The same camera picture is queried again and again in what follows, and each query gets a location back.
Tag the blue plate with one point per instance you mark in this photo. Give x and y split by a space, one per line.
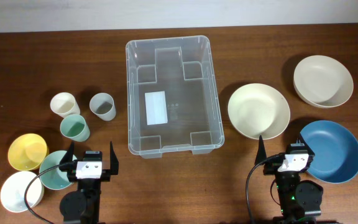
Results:
336 151

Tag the cream cup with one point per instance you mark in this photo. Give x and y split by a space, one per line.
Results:
64 104

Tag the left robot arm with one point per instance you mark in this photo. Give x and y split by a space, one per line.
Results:
82 205

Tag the cream plate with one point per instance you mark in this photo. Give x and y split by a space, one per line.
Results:
258 110
322 81

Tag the clear plastic storage container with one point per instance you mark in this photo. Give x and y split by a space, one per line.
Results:
182 67

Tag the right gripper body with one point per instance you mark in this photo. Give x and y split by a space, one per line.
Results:
271 167

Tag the mint green cup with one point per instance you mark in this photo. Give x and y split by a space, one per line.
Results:
74 127

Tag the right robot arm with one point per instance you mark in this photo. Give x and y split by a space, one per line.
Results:
299 200

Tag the mint green small bowl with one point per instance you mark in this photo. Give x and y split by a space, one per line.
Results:
54 179

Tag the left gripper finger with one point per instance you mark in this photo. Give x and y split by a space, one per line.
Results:
67 163
114 163

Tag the yellow small bowl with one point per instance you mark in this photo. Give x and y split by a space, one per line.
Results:
27 152

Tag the grey cup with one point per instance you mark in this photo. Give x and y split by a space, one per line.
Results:
102 105

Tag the white small bowl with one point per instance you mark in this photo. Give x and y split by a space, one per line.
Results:
12 192

